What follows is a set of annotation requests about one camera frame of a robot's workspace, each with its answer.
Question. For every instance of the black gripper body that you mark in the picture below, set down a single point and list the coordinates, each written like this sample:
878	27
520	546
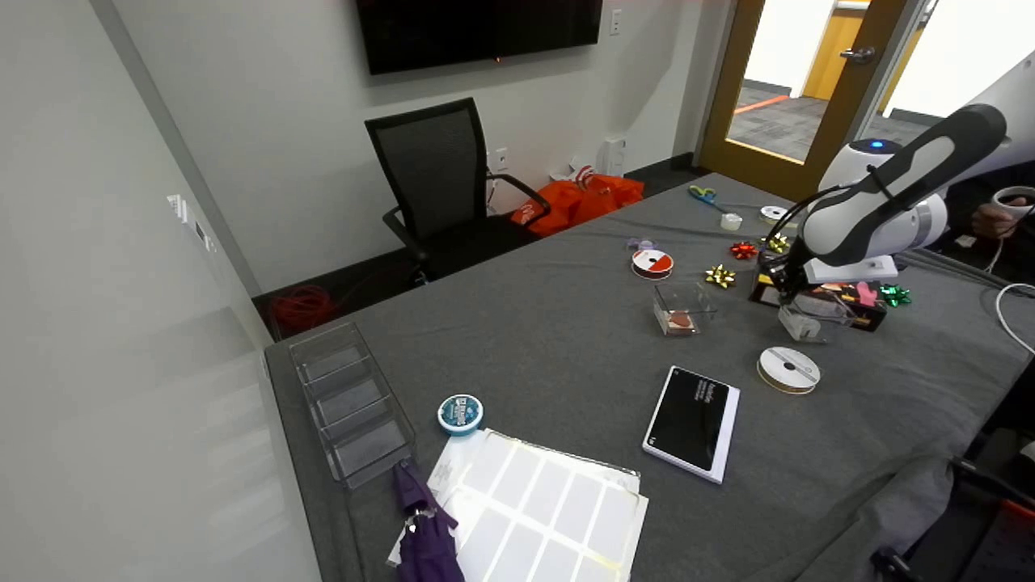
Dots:
801	258

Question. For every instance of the clear plastic tape box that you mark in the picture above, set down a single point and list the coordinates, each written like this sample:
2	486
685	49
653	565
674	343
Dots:
818	325

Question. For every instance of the black box tray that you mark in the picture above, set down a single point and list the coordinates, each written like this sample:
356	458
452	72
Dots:
858	315

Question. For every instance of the white VR controller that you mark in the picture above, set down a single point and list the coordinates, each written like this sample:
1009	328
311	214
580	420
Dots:
1015	199

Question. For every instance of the operator dark sleeved forearm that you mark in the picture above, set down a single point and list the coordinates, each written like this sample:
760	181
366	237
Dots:
971	181

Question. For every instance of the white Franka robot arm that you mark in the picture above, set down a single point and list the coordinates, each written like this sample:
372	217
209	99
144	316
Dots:
915	205

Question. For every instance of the blue tape roll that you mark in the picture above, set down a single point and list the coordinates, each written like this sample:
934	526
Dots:
460	415

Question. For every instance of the clear plastic organizer tray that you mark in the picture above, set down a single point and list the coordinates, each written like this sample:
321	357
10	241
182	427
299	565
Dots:
349	409

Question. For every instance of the red floor object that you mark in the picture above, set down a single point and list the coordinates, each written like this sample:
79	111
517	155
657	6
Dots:
301	308

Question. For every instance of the operator hand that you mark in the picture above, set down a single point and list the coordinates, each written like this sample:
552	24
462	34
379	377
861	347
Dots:
994	223

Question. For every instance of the pink ribbon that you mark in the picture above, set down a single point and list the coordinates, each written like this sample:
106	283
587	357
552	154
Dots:
863	294

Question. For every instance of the red gift bow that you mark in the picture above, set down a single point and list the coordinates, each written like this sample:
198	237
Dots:
740	249

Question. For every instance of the green gift bow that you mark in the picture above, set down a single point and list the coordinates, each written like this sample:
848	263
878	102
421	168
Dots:
893	294

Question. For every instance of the wooden glass door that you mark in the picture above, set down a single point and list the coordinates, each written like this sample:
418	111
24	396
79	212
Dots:
764	171

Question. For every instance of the blue green scissors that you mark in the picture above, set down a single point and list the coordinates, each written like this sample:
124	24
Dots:
705	196

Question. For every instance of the clear box with small items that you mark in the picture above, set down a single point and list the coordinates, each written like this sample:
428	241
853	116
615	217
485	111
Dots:
674	321

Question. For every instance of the red and white ribbon spool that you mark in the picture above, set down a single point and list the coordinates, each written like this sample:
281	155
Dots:
651	263

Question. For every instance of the orange plastic bag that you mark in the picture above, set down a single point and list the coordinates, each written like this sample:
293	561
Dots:
577	201

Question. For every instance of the grey tablecloth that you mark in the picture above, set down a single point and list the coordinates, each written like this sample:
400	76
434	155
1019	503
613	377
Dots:
560	343

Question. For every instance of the black chair with red trim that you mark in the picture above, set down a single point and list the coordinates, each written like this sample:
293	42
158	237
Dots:
1004	538

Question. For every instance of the white label sheets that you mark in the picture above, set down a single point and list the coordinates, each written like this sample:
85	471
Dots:
536	510

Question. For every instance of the black mesh office chair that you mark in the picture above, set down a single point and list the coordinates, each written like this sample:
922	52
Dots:
431	161

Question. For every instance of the purple cloth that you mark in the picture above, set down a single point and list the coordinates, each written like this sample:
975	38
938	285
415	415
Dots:
424	535

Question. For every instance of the black tablet white frame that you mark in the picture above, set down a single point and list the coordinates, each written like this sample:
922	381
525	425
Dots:
691	420

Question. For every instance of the black wall television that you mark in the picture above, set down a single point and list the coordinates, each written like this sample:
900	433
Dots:
472	34

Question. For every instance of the white wall fitting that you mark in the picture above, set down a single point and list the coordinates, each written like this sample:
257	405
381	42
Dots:
182	208

